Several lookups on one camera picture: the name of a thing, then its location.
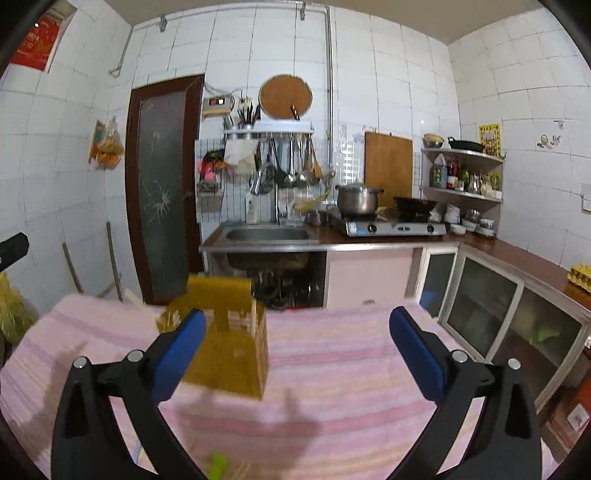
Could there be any yellow plastic bag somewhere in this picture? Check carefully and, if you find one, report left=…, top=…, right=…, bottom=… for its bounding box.
left=0, top=272, right=35, bottom=346

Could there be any orange hanging plastic bag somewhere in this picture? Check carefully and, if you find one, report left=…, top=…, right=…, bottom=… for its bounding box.
left=88, top=117, right=124, bottom=170

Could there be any yellow slotted utensil holder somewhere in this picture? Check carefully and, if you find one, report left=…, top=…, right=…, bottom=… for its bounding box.
left=156, top=275, right=269, bottom=400

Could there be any pink striped tablecloth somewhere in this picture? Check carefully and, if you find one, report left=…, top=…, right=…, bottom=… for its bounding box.
left=0, top=293, right=562, bottom=480

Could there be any egg tray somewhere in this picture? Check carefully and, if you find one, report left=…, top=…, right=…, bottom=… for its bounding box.
left=567, top=264, right=591, bottom=293

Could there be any dark brown door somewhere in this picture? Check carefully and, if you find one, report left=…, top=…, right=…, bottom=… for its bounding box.
left=124, top=74, right=204, bottom=305

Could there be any steel sink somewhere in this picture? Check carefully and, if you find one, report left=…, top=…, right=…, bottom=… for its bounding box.
left=199, top=222, right=320, bottom=272

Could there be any black wok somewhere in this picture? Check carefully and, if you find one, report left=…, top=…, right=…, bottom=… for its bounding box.
left=393, top=197, right=438, bottom=223

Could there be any gas stove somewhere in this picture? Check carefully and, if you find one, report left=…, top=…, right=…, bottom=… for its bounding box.
left=331, top=215, right=447, bottom=238

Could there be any hanging utensil rack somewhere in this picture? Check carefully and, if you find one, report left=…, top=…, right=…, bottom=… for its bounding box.
left=223, top=120, right=322, bottom=189

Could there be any steel cooking pot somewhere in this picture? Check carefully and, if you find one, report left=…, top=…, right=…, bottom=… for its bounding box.
left=335, top=183, right=384, bottom=216

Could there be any round woven tray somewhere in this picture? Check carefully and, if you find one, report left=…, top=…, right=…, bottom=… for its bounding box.
left=259, top=74, right=312, bottom=120

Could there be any wooden cutting board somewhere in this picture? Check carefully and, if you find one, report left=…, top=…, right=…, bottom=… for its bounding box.
left=363, top=132, right=414, bottom=205

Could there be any green handled utensil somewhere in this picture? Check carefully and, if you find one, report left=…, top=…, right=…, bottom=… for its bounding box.
left=207, top=452, right=229, bottom=480

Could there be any red wall calendar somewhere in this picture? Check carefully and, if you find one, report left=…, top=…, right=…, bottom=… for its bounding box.
left=10, top=15, right=61, bottom=71

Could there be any corner wall shelf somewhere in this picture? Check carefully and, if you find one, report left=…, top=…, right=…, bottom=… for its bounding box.
left=416, top=146, right=505, bottom=238

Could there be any yellow wall poster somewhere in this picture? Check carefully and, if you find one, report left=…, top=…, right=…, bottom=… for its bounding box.
left=479, top=124, right=502, bottom=158

